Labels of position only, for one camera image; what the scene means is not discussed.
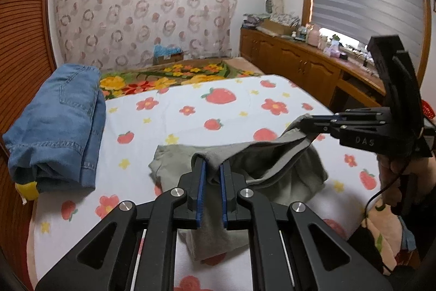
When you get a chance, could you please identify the grey-green shorts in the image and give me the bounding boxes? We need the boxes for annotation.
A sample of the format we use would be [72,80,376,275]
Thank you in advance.
[149,117,328,261]

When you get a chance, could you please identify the folded blue jeans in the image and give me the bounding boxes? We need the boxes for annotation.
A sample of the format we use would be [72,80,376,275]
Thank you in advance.
[3,64,106,193]

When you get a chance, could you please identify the right hand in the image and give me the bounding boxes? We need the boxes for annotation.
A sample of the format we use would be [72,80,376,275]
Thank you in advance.
[377,154,435,207]

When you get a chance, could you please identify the floral brown blanket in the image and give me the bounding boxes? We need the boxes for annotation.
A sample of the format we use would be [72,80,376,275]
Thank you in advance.
[100,57,263,100]

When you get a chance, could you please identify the pink bottle on sideboard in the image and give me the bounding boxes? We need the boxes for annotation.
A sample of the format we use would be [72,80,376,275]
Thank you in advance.
[306,24,320,47]

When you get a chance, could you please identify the pink circle pattern curtain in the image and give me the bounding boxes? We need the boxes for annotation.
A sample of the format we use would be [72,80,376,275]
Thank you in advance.
[55,0,237,71]

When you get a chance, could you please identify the cardboard box on sideboard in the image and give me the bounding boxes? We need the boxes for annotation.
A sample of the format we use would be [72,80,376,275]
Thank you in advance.
[261,19,298,35]

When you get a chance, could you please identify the brown louvered wardrobe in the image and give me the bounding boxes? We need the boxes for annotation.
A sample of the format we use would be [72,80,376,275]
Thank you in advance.
[1,0,55,284]

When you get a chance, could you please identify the cardboard box with blue cloth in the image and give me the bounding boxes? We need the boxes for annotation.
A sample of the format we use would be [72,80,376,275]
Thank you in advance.
[153,44,184,65]

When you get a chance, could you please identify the yellow plush toy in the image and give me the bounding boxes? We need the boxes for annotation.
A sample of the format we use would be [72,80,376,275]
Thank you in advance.
[15,182,39,205]

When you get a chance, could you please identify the white strawberry flower sheet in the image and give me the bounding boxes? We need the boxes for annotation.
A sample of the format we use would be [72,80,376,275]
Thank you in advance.
[27,75,380,290]

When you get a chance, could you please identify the black cable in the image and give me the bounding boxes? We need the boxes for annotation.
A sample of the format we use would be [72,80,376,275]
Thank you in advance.
[364,170,410,275]

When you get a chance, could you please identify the wooden sideboard cabinet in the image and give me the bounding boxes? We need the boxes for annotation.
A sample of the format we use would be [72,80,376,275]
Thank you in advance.
[240,28,386,112]

